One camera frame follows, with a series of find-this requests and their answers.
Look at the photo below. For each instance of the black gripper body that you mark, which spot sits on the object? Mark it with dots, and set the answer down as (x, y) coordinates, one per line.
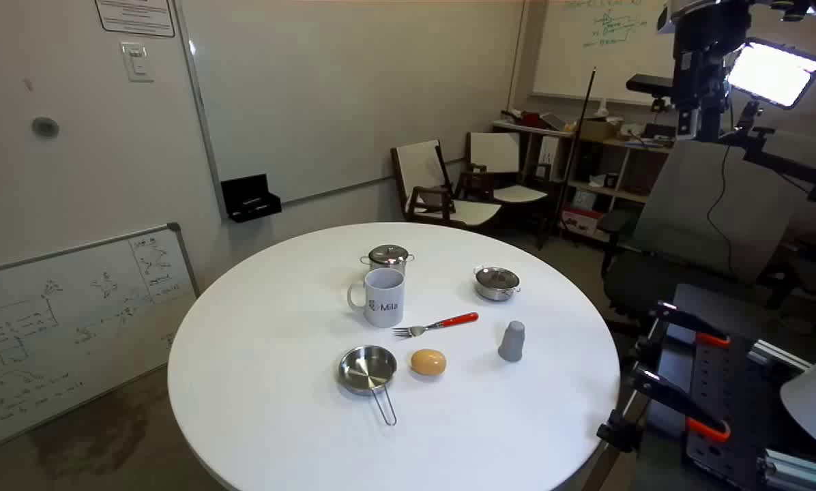
(711, 41)

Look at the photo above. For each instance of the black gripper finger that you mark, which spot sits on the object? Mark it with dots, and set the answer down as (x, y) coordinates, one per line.
(687, 114)
(712, 114)

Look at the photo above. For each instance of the small grey plastic object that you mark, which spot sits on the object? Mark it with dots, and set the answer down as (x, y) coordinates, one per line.
(510, 342)

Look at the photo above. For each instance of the orange-brown egg-shaped object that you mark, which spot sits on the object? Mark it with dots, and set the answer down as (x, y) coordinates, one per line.
(428, 361)

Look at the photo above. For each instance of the bright LED light panel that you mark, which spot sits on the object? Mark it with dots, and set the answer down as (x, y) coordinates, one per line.
(773, 73)

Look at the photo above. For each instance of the wooden cluttered shelf desk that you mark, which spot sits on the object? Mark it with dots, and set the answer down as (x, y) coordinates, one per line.
(607, 167)

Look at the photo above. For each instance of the dark thin pole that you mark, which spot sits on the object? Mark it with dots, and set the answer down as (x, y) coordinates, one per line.
(582, 138)

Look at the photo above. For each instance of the whiteboard with green writing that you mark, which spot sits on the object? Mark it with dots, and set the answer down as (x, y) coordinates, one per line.
(597, 44)

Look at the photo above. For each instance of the small steel bowl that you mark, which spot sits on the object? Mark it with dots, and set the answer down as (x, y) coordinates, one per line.
(496, 284)

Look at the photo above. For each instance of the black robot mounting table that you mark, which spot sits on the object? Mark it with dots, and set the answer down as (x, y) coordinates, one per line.
(734, 400)

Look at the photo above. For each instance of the white ceramic mug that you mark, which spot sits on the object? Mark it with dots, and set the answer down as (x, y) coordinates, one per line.
(382, 298)

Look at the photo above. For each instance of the teal metal bar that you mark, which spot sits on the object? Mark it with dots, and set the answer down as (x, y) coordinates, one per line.
(803, 470)

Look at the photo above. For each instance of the black whiteboard marker tray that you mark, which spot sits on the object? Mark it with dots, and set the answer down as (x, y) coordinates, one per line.
(249, 197)

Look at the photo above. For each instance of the leaning whiteboard with drawings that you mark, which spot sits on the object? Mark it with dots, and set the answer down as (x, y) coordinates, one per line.
(61, 329)

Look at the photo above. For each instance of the black bar camera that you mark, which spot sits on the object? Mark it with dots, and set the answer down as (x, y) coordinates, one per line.
(646, 86)

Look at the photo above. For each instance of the white wall switch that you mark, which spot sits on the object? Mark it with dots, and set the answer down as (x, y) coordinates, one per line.
(136, 62)

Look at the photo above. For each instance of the paper wall sign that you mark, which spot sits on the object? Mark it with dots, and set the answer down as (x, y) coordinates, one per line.
(133, 16)

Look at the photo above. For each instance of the round grey wall fixture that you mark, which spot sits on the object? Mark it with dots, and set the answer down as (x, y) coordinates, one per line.
(45, 127)

